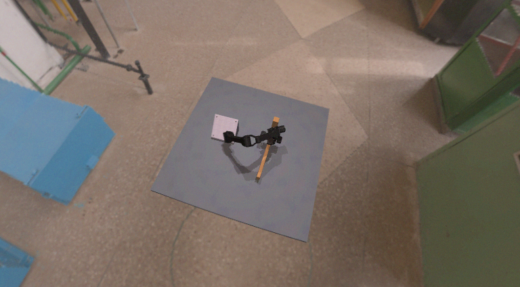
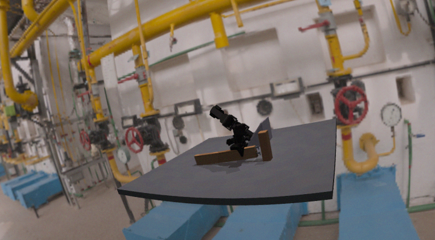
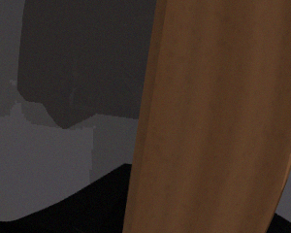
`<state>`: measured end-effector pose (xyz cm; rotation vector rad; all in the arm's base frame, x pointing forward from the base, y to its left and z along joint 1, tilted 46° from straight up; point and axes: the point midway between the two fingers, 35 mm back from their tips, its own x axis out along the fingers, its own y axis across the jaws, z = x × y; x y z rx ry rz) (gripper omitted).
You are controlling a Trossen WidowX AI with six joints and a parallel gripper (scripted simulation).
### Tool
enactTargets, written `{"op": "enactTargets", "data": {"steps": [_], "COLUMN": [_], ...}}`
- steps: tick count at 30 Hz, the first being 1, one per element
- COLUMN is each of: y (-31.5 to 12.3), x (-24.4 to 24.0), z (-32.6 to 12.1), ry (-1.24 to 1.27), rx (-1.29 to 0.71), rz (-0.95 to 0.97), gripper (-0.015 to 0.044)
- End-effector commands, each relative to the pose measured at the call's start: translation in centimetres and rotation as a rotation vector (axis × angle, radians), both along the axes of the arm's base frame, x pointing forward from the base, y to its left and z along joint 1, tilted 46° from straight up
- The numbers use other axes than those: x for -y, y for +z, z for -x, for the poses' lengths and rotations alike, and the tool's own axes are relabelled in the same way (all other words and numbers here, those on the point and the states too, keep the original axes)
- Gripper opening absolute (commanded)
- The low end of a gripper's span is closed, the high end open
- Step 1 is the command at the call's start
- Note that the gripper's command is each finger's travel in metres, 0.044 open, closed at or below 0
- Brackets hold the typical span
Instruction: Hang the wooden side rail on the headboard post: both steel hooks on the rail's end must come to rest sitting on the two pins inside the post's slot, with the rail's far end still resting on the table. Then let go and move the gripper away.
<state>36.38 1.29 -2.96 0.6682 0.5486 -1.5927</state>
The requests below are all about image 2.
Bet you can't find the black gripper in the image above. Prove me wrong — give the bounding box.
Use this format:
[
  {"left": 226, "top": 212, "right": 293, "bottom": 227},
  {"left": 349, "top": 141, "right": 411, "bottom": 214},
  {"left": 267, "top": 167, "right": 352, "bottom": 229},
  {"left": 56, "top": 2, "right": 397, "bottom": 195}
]
[{"left": 230, "top": 133, "right": 251, "bottom": 157}]

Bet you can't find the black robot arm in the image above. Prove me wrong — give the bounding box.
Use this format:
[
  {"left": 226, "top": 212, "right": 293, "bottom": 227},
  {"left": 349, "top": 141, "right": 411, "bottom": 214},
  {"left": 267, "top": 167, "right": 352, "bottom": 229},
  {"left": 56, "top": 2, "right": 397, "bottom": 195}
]
[{"left": 210, "top": 105, "right": 254, "bottom": 146}]

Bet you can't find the brown wooden post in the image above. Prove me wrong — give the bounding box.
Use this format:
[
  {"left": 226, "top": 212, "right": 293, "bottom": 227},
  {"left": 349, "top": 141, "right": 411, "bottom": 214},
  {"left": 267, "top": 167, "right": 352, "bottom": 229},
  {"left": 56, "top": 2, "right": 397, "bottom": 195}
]
[{"left": 258, "top": 130, "right": 273, "bottom": 161}]

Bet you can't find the brown wooden board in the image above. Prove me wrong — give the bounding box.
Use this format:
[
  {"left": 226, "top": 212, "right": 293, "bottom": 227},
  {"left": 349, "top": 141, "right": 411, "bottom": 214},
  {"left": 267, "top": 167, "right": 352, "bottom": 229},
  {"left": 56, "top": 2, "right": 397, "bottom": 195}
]
[{"left": 194, "top": 145, "right": 261, "bottom": 165}]

